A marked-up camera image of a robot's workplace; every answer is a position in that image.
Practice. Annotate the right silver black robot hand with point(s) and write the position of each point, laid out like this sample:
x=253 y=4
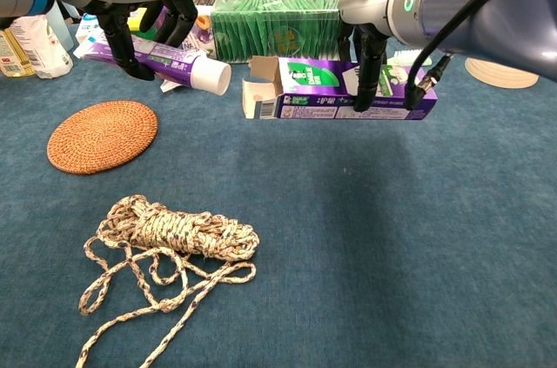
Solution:
x=370 y=7

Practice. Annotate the purple toothpaste carton box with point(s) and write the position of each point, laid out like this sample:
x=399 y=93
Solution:
x=317 y=81

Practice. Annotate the purple white toothpaste tube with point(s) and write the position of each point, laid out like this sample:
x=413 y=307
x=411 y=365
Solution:
x=183 y=65

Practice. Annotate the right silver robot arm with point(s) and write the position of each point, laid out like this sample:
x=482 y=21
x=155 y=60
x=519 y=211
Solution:
x=500 y=15

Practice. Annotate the clear box of green sachets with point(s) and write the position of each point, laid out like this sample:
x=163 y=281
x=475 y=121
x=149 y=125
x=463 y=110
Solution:
x=270 y=28

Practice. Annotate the woven rattan coaster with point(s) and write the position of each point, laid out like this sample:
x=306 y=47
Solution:
x=100 y=155

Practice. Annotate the green tub with yellow lid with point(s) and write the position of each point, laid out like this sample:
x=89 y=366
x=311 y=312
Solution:
x=136 y=20

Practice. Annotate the white blue tissue pack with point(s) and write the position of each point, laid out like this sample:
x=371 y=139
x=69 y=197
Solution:
x=87 y=24

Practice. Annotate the mint green brush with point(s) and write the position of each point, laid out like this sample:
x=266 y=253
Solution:
x=402 y=55

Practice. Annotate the light blue spouted bottle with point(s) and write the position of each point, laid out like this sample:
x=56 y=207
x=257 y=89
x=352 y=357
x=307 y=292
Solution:
x=63 y=33

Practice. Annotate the white purple drink carton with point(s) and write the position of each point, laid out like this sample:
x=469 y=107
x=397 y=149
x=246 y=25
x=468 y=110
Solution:
x=202 y=33

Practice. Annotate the white bottle with green cap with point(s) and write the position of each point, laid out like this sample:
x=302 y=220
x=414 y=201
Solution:
x=43 y=50

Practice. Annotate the white snack packet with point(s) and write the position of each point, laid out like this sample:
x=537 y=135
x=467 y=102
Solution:
x=169 y=86

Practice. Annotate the beige upturned bowl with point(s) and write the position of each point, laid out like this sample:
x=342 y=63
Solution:
x=496 y=74

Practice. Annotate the blue felt table cloth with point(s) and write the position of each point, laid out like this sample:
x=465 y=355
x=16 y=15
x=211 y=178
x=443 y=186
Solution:
x=304 y=211

